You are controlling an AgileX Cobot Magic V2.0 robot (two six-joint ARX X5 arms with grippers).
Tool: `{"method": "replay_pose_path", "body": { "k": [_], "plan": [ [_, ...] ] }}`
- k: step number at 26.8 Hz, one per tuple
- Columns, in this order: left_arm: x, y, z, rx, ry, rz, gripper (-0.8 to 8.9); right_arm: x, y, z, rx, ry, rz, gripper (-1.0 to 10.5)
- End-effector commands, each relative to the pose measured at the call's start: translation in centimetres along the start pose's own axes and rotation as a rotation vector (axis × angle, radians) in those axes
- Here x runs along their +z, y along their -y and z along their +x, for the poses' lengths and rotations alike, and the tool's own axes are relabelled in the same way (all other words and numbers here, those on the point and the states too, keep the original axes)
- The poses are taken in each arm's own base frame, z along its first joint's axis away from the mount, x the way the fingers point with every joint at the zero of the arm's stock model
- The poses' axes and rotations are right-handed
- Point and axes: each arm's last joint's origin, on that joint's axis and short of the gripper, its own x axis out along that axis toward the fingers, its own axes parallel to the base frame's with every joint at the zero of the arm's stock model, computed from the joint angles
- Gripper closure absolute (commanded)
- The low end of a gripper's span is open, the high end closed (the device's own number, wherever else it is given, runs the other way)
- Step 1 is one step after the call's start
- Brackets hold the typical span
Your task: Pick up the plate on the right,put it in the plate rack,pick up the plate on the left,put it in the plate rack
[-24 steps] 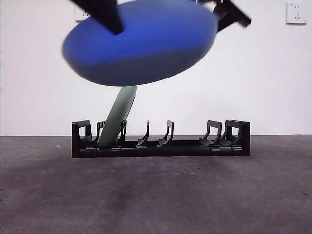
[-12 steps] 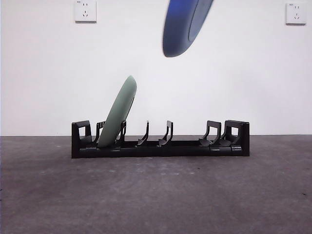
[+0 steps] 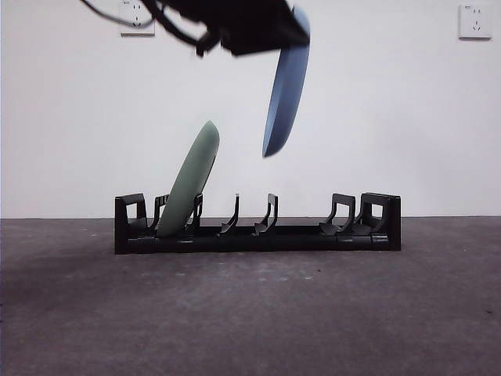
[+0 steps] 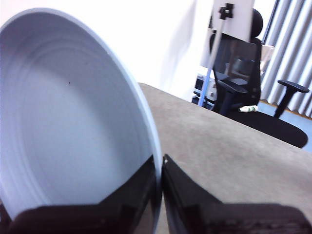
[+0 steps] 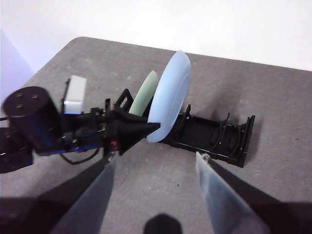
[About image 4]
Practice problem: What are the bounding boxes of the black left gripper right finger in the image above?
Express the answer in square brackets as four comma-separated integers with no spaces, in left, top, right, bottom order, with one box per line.
[162,153,312,234]

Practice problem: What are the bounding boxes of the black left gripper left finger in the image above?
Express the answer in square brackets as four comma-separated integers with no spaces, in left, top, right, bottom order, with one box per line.
[7,156,156,234]

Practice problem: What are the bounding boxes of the light blue round plate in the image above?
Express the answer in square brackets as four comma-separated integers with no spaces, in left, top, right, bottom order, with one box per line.
[0,7,163,234]

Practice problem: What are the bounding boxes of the black mesh office chair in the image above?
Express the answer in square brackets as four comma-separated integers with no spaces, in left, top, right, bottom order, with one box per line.
[209,8,310,149]

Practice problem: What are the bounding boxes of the white green plastic bottle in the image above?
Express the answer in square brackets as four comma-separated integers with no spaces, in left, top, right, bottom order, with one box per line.
[238,104,259,114]

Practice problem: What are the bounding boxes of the thin metal rod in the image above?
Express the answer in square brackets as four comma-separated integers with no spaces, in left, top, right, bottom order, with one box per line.
[198,18,226,108]

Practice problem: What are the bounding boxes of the white hanging sheet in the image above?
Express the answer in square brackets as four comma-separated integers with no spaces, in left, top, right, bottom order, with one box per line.
[160,0,213,99]

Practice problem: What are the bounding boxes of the grey vertical blinds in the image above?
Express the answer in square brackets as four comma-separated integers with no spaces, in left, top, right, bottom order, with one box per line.
[260,0,312,115]

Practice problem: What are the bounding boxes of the white flat board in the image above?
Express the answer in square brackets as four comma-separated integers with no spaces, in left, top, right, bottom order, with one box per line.
[199,0,255,66]

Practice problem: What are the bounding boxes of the black star knob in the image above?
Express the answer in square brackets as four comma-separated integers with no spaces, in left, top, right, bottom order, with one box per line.
[218,2,234,20]

